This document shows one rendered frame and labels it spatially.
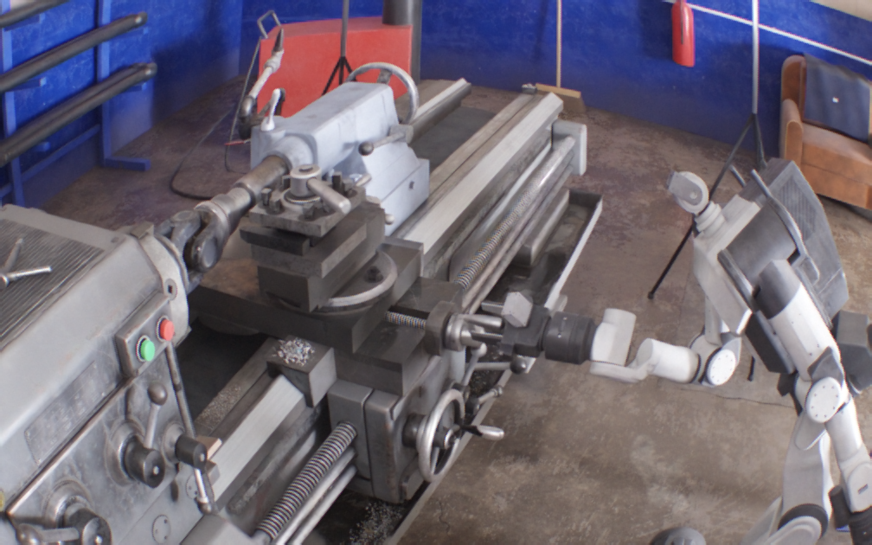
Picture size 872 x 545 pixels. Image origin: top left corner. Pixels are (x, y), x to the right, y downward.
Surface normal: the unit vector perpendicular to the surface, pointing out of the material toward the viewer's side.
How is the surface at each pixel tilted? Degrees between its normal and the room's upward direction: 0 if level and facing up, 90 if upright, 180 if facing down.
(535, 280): 0
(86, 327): 45
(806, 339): 70
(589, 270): 0
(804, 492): 90
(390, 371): 90
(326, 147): 86
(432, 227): 36
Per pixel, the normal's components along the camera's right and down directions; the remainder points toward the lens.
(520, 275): 0.02, -0.88
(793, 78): -0.36, 0.44
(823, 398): -0.17, 0.14
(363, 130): 0.91, -0.04
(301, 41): -0.02, 0.48
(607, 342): -0.26, -0.23
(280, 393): 0.56, -0.60
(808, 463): -0.26, 0.75
